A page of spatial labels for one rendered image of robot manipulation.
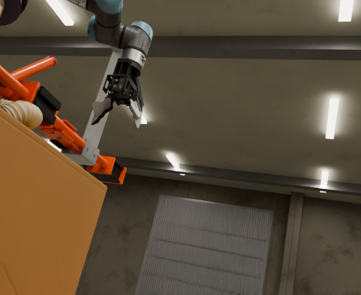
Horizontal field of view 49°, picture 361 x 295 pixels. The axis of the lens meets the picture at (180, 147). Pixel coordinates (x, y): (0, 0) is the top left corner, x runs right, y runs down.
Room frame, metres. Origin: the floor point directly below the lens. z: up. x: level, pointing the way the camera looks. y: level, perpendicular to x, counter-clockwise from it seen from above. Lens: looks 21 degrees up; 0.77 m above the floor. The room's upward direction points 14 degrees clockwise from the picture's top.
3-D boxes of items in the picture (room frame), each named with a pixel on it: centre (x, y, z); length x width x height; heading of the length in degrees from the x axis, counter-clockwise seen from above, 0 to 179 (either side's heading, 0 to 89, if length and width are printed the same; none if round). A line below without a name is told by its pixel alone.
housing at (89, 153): (0.94, 0.24, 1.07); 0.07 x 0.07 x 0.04; 68
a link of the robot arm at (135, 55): (1.05, 0.20, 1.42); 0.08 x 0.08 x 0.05
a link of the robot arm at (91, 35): (1.02, 0.31, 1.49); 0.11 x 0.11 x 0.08; 7
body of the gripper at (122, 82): (1.04, 0.21, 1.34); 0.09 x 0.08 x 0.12; 159
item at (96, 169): (1.06, 0.18, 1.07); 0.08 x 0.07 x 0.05; 158
